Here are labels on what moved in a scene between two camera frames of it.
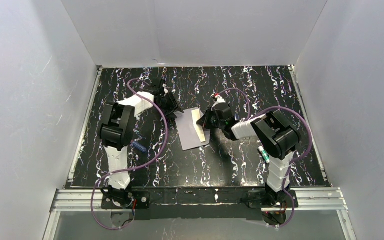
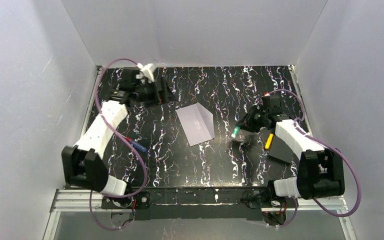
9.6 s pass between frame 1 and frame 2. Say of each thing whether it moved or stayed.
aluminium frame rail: stayed
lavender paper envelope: moved
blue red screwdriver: stayed
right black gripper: moved
